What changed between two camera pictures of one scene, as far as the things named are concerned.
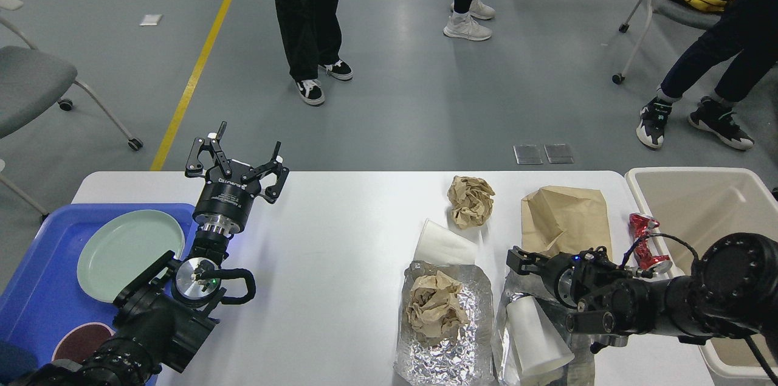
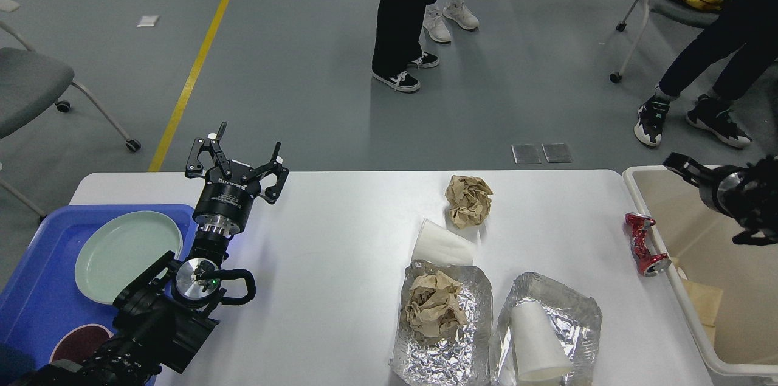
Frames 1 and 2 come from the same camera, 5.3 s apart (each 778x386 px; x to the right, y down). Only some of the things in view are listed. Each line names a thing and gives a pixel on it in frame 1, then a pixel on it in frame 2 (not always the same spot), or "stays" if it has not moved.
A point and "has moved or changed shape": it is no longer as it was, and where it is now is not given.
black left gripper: [222, 205] stays
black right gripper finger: [526, 263] to [691, 171]
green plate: [120, 247] stays
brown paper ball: [472, 199] stays
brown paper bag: [557, 219] has moved or changed shape
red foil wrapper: [641, 224] stays
